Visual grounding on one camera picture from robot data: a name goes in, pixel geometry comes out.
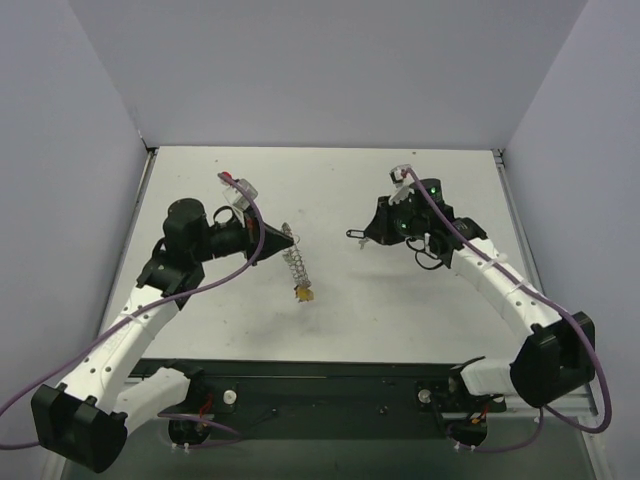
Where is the yellow key tag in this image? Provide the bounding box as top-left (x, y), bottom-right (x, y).
top-left (295, 286), bottom-right (314, 303)

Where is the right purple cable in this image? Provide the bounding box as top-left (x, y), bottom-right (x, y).
top-left (407, 167), bottom-right (614, 451)

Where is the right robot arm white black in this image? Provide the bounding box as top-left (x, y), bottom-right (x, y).
top-left (351, 167), bottom-right (595, 408)

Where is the metal band with key rings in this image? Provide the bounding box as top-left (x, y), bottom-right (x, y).
top-left (281, 222), bottom-right (312, 289)

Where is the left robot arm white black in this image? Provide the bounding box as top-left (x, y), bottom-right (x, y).
top-left (31, 198), bottom-right (294, 473)

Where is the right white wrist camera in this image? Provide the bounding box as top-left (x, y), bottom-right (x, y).
top-left (388, 164), bottom-right (413, 206)

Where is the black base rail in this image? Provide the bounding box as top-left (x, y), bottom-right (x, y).
top-left (130, 359), bottom-right (506, 447)

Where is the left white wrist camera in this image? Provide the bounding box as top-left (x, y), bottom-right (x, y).
top-left (219, 171), bottom-right (258, 212)

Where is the black key tag with key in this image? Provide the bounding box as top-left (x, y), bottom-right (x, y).
top-left (345, 229), bottom-right (370, 250)

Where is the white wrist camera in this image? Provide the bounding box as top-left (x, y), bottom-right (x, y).
top-left (219, 171), bottom-right (258, 212)
top-left (388, 164), bottom-right (413, 206)

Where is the aluminium table frame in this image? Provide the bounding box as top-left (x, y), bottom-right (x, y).
top-left (491, 149), bottom-right (599, 416)

